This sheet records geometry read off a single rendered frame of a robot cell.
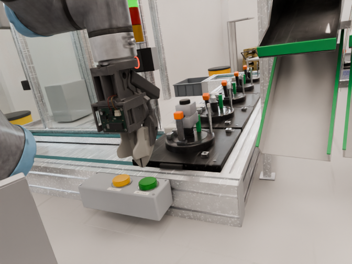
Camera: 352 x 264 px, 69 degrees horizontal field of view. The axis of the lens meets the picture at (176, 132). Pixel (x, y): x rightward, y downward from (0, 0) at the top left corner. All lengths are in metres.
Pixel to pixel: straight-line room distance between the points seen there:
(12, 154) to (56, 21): 0.22
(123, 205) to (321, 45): 0.49
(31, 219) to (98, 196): 0.37
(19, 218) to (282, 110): 0.53
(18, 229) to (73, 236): 0.42
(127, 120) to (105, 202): 0.25
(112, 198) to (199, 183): 0.19
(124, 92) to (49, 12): 0.16
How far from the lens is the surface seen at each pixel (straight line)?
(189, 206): 0.59
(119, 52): 0.44
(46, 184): 0.87
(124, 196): 0.56
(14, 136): 0.49
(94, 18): 0.44
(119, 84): 0.44
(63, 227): 0.71
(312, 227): 0.60
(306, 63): 0.68
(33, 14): 0.47
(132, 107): 0.44
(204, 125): 0.85
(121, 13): 0.45
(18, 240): 0.26
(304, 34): 0.59
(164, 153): 0.68
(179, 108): 0.67
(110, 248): 0.59
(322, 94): 0.63
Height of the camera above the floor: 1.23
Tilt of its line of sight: 19 degrees down
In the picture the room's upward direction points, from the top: 9 degrees counter-clockwise
